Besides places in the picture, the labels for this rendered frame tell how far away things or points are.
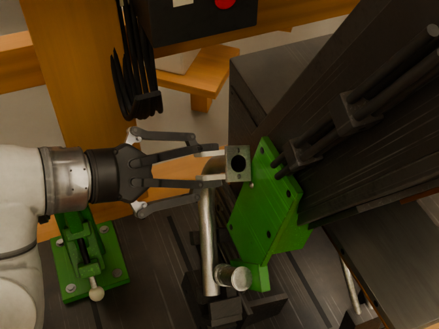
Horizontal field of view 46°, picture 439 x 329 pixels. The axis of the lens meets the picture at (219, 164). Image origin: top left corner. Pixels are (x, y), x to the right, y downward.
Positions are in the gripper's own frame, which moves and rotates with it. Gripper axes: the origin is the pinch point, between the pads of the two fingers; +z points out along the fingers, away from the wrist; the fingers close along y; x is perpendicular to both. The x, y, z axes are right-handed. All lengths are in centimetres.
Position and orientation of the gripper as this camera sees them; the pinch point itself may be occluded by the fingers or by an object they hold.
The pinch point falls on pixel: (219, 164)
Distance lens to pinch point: 79.0
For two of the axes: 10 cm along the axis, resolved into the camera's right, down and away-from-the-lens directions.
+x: -4.3, -0.1, 9.0
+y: -0.7, -10.0, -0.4
